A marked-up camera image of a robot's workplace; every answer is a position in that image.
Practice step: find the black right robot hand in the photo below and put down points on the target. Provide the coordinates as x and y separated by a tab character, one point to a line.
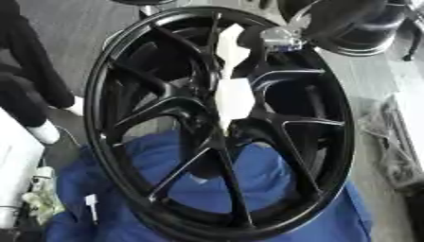
279	38

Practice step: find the white pin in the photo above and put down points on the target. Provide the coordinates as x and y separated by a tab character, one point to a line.
232	50
91	201

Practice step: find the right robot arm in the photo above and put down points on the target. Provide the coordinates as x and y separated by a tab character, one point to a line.
337	15

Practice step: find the black spoked wheel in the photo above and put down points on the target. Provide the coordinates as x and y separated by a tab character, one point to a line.
138	104

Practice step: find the grey bag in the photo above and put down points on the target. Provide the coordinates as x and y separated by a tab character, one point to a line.
389	148

